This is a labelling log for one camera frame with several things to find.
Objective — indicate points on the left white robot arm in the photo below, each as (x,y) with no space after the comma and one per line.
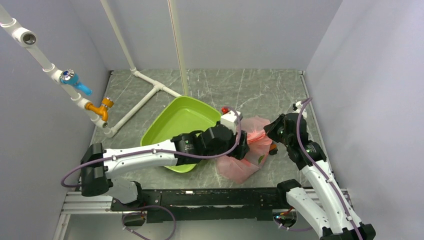
(102,168)

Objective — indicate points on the beige vertical pole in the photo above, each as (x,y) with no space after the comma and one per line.
(178,45)

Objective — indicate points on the blue valve tap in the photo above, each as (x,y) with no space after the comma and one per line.
(69,77)

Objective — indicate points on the green plastic tray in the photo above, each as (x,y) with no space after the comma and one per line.
(183,115)

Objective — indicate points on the orange black hex key set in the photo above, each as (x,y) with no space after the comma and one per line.
(273,149)

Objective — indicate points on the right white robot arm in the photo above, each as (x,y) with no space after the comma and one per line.
(333,218)

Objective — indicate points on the orange faucet tap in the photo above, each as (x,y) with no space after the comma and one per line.
(101,110)

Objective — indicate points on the white PVC pipe frame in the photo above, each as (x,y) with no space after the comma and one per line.
(27,39)

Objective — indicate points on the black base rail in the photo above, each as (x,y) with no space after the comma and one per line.
(259,203)

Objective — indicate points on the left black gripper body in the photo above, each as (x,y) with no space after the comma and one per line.
(226,148)

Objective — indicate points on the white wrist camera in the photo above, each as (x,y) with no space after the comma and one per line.
(297,108)
(229,119)

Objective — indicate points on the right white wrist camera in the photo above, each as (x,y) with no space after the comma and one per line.
(297,108)

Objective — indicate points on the pink plastic bag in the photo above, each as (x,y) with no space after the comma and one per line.
(259,146)

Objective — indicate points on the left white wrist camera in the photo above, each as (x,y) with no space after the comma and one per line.
(229,119)

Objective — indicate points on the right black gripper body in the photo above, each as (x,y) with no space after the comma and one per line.
(276,132)

